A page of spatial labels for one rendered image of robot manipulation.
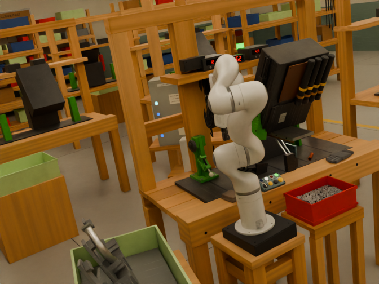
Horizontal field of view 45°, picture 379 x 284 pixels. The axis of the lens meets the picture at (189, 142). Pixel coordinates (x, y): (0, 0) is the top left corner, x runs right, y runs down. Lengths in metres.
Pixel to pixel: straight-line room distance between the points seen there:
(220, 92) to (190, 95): 1.17
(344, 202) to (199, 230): 0.76
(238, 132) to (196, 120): 1.09
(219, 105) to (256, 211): 0.63
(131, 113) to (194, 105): 0.42
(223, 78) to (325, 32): 7.72
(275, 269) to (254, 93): 0.87
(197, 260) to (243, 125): 0.91
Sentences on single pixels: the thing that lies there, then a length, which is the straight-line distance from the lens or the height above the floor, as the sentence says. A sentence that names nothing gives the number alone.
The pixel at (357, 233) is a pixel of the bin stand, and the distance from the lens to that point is 2.59.
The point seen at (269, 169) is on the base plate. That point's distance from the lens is 2.84.
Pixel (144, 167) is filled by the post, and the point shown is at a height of 1.04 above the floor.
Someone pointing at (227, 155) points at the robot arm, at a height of 1.29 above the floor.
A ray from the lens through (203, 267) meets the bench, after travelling 2.48.
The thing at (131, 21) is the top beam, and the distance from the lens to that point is 2.68.
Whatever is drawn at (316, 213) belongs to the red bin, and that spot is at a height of 0.86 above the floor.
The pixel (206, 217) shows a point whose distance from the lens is 2.36.
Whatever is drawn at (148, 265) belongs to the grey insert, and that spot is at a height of 0.85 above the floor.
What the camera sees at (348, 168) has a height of 0.85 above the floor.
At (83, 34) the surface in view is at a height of 1.62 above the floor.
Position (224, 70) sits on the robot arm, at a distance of 1.75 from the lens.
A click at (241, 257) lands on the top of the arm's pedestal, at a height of 0.84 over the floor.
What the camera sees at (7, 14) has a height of 2.36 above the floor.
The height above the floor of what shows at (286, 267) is 0.72.
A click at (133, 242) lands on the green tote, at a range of 2.23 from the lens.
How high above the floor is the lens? 1.95
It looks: 17 degrees down
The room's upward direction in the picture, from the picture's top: 9 degrees counter-clockwise
